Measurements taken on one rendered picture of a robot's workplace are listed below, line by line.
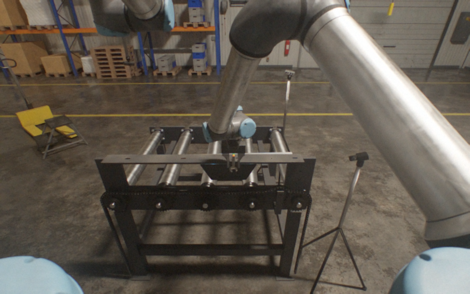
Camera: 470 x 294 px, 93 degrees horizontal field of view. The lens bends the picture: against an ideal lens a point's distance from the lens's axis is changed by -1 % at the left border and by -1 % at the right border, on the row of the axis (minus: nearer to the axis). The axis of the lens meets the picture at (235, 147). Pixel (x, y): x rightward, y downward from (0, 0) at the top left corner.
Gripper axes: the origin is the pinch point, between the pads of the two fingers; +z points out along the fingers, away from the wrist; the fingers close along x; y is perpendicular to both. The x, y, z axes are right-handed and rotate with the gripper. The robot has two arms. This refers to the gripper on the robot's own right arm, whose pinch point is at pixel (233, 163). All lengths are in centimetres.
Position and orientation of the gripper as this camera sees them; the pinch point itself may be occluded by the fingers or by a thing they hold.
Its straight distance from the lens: 129.7
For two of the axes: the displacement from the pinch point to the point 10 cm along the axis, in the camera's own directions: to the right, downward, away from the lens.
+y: 0.0, -4.9, 8.7
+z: 0.1, 8.7, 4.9
